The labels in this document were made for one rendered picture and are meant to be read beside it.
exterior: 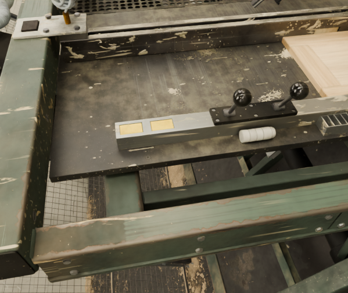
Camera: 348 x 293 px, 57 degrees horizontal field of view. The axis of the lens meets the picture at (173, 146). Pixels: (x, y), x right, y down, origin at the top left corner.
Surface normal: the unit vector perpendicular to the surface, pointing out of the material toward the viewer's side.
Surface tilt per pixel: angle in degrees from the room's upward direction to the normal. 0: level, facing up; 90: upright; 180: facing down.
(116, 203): 57
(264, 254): 0
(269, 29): 90
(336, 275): 0
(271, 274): 0
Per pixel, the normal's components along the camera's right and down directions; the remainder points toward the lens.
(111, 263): 0.18, 0.75
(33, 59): 0.00, -0.65
